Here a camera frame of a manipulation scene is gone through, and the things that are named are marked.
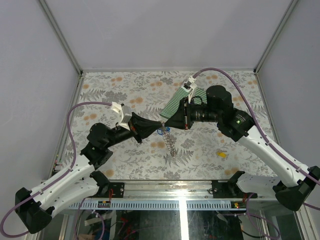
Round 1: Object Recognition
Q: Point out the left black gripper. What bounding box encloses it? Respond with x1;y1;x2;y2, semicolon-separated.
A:
105;112;164;149

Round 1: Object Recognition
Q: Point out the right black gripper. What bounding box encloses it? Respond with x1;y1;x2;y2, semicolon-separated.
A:
164;96;221;130

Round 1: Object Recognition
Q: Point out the blue key tag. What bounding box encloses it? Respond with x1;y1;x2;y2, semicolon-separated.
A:
157;128;163;135

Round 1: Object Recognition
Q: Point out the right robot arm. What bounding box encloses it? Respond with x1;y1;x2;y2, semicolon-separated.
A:
165;85;320;211

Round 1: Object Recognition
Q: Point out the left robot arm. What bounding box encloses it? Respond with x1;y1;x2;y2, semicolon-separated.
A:
14;112;162;234

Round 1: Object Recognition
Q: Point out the yellow key tag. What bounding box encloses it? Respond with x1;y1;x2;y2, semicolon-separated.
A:
216;149;228;159

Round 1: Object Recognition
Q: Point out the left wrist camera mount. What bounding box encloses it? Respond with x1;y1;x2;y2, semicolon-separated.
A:
111;102;132;131

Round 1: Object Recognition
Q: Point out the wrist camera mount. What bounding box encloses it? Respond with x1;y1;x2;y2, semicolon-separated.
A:
181;76;198;104
111;102;132;131

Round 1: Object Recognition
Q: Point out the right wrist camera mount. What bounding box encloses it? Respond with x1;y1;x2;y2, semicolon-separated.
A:
181;76;198;104

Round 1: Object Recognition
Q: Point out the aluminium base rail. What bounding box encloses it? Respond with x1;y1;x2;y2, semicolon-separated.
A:
36;178;306;211

